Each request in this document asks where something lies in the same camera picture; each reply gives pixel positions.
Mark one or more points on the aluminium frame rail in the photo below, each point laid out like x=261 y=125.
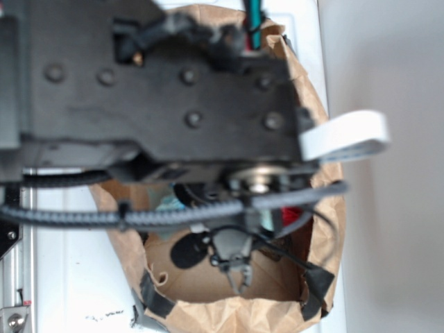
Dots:
x=17 y=277

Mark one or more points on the brown paper bag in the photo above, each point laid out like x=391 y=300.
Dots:
x=287 y=286

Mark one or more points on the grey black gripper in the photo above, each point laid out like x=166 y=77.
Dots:
x=232 y=248

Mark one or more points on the teal blue cloth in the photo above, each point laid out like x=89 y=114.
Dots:
x=162 y=197

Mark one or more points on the red cloth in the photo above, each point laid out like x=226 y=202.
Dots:
x=290 y=215

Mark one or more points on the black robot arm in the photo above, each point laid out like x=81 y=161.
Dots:
x=123 y=90

